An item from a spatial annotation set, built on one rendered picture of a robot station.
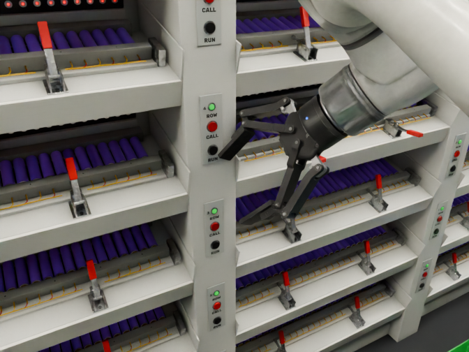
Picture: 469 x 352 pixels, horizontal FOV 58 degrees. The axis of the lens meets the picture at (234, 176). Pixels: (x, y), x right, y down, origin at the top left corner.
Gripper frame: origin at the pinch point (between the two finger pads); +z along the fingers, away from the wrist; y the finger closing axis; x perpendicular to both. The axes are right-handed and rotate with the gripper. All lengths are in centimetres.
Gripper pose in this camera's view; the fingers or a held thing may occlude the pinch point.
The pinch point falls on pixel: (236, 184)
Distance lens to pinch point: 71.4
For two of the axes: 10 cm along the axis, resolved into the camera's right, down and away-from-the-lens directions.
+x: -6.3, -1.4, -7.6
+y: -3.2, -8.5, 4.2
